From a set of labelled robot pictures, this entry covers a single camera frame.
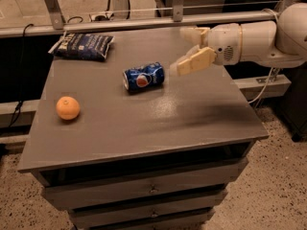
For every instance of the grey metal railing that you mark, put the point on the grey metal railing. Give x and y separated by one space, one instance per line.
54 17

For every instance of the dark blue chip bag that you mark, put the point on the dark blue chip bag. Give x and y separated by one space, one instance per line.
82 46

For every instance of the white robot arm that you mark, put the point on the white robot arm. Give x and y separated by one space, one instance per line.
276 44

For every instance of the white power strip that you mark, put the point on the white power strip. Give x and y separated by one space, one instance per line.
102 16

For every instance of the grey drawer cabinet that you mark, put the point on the grey drawer cabinet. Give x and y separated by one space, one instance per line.
152 160

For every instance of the blue pepsi can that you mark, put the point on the blue pepsi can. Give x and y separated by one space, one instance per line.
145 76

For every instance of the orange fruit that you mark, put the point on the orange fruit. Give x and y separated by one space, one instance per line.
67 108

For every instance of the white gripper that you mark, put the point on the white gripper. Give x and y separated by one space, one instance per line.
224 43

